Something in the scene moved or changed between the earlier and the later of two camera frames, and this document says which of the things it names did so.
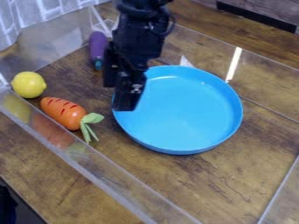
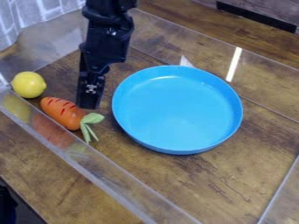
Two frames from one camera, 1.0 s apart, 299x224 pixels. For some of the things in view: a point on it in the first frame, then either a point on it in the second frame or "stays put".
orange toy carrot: x=70 y=115 stays put
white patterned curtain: x=22 y=12 stays put
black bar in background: x=232 y=8 stays put
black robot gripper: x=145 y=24 → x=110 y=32
